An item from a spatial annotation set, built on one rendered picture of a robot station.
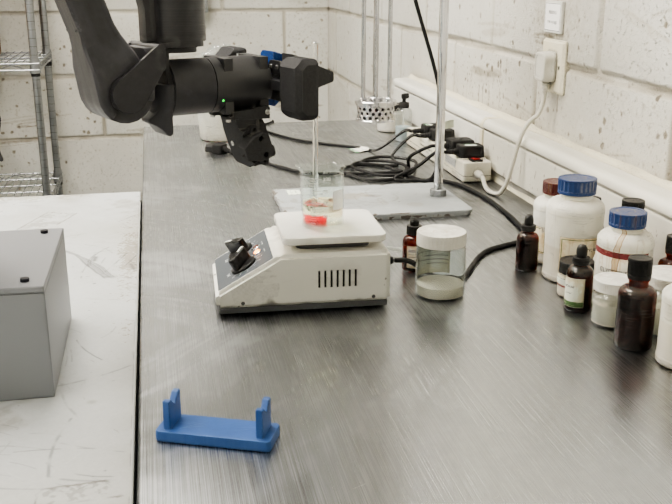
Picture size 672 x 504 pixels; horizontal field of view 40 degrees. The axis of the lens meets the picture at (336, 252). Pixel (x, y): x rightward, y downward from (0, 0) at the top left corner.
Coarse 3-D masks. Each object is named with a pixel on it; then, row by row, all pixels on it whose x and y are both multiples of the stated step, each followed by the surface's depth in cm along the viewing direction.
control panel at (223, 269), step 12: (252, 240) 114; (264, 240) 111; (228, 252) 115; (252, 252) 109; (264, 252) 107; (216, 264) 113; (228, 264) 110; (252, 264) 106; (228, 276) 106; (240, 276) 104
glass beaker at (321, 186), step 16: (304, 176) 106; (320, 176) 105; (336, 176) 105; (304, 192) 106; (320, 192) 105; (336, 192) 106; (304, 208) 107; (320, 208) 106; (336, 208) 106; (304, 224) 107; (320, 224) 106; (336, 224) 107
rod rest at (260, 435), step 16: (176, 400) 78; (176, 416) 78; (192, 416) 79; (256, 416) 75; (160, 432) 77; (176, 432) 77; (192, 432) 77; (208, 432) 77; (224, 432) 77; (240, 432) 77; (256, 432) 75; (272, 432) 77; (240, 448) 76; (256, 448) 75
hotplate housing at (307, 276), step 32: (288, 256) 104; (320, 256) 104; (352, 256) 105; (384, 256) 105; (224, 288) 104; (256, 288) 104; (288, 288) 104; (320, 288) 105; (352, 288) 106; (384, 288) 106
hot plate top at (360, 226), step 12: (276, 216) 112; (288, 216) 112; (300, 216) 112; (348, 216) 112; (360, 216) 112; (372, 216) 113; (288, 228) 107; (300, 228) 107; (348, 228) 107; (360, 228) 107; (372, 228) 107; (288, 240) 103; (300, 240) 104; (312, 240) 104; (324, 240) 104; (336, 240) 104; (348, 240) 104; (360, 240) 105; (372, 240) 105
